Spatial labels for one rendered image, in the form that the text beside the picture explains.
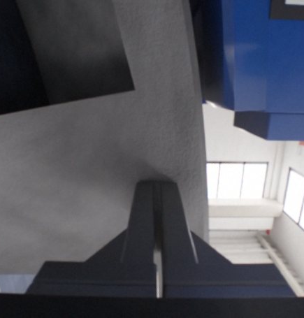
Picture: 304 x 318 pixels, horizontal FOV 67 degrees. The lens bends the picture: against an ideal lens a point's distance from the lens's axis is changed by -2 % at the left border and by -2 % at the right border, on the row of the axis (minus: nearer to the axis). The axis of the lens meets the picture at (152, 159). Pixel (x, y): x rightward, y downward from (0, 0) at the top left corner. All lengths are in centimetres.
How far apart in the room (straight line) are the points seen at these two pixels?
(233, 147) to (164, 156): 971
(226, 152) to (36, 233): 968
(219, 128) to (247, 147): 142
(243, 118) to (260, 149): 1009
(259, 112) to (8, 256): 21
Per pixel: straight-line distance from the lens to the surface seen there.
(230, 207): 996
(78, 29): 34
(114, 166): 16
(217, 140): 961
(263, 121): 17
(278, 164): 1067
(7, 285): 25
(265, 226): 1090
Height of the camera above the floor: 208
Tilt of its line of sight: 16 degrees up
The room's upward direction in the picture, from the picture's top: 179 degrees counter-clockwise
